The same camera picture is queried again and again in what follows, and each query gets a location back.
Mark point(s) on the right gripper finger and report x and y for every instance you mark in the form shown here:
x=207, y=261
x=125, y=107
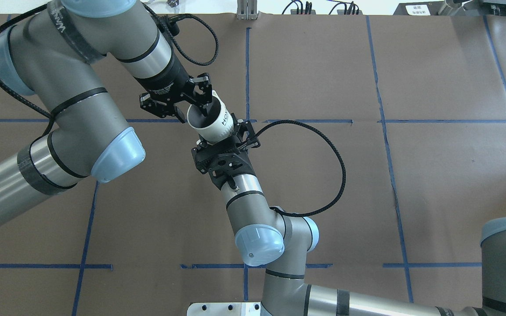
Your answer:
x=201, y=155
x=244, y=136

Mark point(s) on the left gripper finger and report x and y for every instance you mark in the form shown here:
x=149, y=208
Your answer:
x=159, y=109
x=199, y=93

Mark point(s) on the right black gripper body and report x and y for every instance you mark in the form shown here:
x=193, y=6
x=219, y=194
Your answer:
x=249, y=132

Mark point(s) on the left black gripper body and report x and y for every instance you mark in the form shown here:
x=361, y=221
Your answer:
x=165, y=81

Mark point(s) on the white ribbed mug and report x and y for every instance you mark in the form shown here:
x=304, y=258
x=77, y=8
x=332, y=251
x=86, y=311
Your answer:
x=213, y=118

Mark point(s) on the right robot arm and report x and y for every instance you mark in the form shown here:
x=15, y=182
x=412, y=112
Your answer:
x=280, y=240

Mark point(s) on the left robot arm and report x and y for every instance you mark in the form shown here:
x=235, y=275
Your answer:
x=46, y=57

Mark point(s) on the left black power strip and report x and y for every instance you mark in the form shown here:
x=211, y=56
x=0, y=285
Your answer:
x=302, y=12

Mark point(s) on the black power strip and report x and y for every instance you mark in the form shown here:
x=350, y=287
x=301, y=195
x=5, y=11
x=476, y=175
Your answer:
x=349, y=11
x=302, y=12

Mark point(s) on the right black power strip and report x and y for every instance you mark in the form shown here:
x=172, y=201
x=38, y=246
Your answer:
x=349, y=11

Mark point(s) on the brown paper table mat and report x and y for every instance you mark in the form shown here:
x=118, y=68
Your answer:
x=416, y=107

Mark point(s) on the dark box with label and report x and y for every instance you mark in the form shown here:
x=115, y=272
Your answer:
x=422, y=8

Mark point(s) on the aluminium frame post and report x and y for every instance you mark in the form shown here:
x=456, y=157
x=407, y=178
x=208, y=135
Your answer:
x=247, y=10

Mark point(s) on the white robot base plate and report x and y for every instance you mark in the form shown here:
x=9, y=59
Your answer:
x=224, y=309

